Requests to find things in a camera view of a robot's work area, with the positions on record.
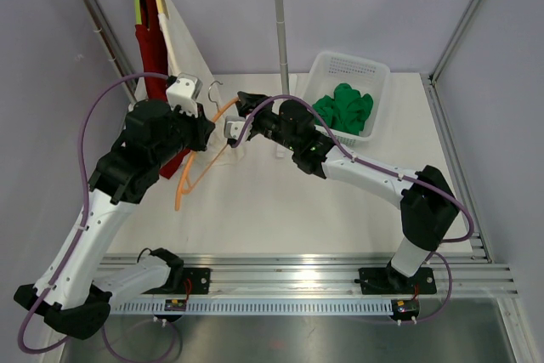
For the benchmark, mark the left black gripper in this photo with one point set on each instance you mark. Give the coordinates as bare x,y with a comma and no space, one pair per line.
202,127

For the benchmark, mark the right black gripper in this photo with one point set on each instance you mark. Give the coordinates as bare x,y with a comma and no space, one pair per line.
250,101

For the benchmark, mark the white t shirt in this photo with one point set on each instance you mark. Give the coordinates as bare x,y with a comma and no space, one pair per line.
184,56

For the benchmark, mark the green t shirt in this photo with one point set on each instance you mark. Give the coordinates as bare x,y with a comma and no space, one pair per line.
347,110

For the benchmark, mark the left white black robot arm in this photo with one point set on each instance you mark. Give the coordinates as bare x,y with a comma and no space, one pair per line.
68,296

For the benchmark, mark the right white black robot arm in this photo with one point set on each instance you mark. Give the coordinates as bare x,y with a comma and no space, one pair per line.
424,199

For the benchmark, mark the red t shirt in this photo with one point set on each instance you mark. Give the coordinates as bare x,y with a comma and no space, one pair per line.
153,52

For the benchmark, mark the white plastic basket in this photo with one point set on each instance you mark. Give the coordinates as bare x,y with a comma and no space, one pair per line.
369,77

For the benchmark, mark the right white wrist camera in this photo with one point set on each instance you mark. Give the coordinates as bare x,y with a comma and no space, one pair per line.
236,130

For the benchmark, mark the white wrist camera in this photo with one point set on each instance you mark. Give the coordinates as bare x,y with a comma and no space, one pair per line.
236,130
182,92

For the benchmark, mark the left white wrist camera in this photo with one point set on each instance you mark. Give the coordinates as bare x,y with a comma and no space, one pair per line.
182,92

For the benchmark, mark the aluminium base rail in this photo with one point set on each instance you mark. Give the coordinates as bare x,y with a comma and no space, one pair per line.
314,285

